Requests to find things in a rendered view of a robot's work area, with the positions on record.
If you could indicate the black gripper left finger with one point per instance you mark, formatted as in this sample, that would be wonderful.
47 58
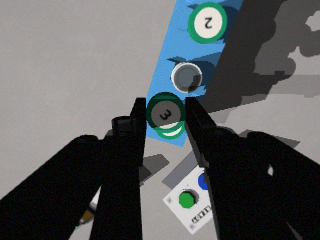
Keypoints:
49 204

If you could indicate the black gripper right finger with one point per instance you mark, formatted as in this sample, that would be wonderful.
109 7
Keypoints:
237 178

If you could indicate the grey open tube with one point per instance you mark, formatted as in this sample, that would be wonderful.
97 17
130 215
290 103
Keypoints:
186 77

